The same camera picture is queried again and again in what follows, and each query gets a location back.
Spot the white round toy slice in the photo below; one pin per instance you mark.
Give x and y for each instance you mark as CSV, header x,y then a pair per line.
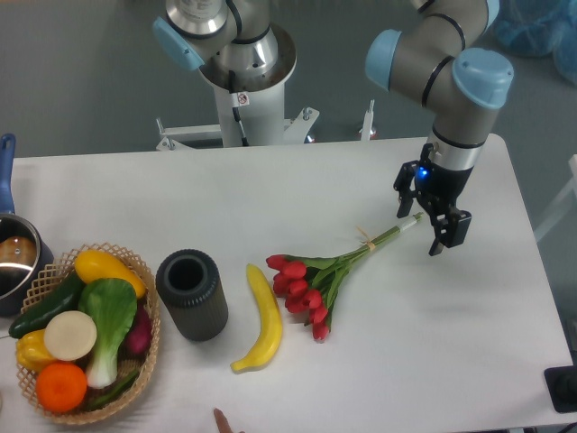
x,y
70,335

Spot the yellow toy squash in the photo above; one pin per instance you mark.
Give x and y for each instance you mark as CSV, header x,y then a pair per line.
x,y
92,265

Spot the orange toy orange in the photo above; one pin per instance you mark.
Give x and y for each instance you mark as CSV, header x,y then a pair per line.
x,y
61,387

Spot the white frame right edge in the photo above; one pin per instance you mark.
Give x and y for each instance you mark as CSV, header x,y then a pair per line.
x,y
560,205

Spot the blue saucepan with handle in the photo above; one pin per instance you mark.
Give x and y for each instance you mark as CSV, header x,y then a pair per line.
x,y
23,252

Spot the dark grey ribbed vase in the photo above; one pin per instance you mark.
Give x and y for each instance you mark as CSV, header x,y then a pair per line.
x,y
189,284

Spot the red tulip bouquet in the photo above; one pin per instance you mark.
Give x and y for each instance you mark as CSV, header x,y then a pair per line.
x,y
311,284

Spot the yellow toy bell pepper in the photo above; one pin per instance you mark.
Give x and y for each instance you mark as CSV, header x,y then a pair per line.
x,y
32,353

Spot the green toy bok choy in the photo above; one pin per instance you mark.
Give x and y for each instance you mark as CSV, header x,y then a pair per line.
x,y
112,305

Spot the dark green toy cucumber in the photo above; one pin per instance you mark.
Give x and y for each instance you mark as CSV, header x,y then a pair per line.
x,y
64,297

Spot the yellow toy banana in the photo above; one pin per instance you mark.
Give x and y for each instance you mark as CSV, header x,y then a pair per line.
x,y
271,331

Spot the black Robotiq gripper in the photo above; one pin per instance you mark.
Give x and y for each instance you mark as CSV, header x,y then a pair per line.
x,y
437,189

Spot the blue plastic bag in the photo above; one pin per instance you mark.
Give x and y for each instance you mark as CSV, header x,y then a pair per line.
x,y
539,29

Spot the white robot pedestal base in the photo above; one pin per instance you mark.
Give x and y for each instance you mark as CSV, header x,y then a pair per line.
x,y
248,81

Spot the purple toy sweet potato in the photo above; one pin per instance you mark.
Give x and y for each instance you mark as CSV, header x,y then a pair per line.
x,y
138,339

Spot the human fingertip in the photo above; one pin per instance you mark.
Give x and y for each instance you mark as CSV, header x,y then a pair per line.
x,y
221,421

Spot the black device at edge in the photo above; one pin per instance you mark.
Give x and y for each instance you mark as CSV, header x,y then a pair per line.
x,y
561,385

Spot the green toy chili pepper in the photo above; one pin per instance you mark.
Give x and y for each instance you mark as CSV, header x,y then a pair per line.
x,y
98,399

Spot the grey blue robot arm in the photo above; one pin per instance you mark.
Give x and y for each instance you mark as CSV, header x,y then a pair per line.
x,y
436,65

